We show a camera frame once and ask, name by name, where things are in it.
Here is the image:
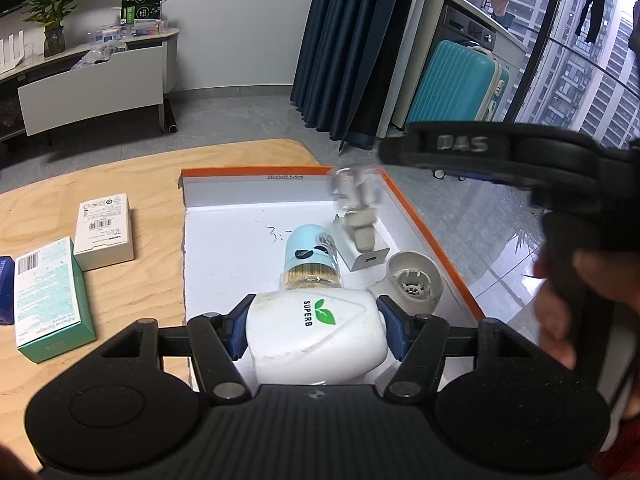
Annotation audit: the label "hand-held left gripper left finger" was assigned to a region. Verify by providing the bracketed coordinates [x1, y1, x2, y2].
[95, 294, 257, 403]

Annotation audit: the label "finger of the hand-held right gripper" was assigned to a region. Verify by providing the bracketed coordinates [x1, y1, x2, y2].
[378, 122, 518, 183]

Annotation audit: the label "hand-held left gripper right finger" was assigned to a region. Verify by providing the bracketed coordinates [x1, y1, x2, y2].
[376, 295, 543, 403]

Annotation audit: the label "plain white plug-in heater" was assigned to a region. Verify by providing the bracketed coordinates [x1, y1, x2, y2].
[370, 251, 444, 317]

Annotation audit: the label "orange cardboard box white inside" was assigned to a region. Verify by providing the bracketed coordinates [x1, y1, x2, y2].
[179, 166, 486, 391]

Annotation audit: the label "white plug-in heater green leaf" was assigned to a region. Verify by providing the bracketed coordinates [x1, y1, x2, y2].
[245, 290, 390, 386]

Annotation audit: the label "white charger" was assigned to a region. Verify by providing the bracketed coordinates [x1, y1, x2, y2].
[332, 215, 393, 272]

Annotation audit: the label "clear glass refill bottle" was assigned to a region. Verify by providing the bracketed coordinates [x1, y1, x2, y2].
[326, 165, 386, 253]

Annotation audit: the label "glass jar light blue lid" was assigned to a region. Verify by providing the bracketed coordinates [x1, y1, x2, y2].
[279, 224, 343, 293]

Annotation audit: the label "small white carton box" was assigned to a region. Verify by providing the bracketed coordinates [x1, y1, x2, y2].
[73, 193, 135, 272]

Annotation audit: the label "teal carton box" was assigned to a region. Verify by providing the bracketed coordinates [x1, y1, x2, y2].
[14, 236, 96, 364]

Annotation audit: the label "blue tin box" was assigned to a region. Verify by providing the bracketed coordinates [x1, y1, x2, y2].
[0, 256, 16, 325]

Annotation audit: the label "person's right hand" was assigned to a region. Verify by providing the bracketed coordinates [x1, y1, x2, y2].
[536, 251, 640, 367]

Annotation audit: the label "teal suitcase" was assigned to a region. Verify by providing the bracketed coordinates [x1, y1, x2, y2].
[409, 39, 510, 126]

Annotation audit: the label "washing machine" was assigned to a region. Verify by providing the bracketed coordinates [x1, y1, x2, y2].
[440, 5, 498, 53]

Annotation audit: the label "blue curtain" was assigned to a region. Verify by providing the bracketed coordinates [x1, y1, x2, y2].
[291, 0, 436, 151]

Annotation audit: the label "white counter cabinet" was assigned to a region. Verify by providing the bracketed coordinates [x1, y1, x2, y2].
[390, 0, 531, 131]

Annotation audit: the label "white television cabinet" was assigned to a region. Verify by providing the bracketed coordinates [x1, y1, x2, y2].
[0, 27, 181, 143]

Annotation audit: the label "clear plastic bags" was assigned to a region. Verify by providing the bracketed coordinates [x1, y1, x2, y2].
[70, 42, 128, 71]

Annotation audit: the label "pile of small boxes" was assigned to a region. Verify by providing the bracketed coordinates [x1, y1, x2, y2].
[87, 19, 168, 43]

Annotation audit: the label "black green display box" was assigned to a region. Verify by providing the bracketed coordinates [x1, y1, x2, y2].
[121, 0, 163, 26]

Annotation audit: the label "white router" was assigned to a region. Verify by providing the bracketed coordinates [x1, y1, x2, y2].
[0, 30, 26, 73]

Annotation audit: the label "potted plant in dark vase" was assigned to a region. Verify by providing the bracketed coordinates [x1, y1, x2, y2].
[22, 0, 83, 58]

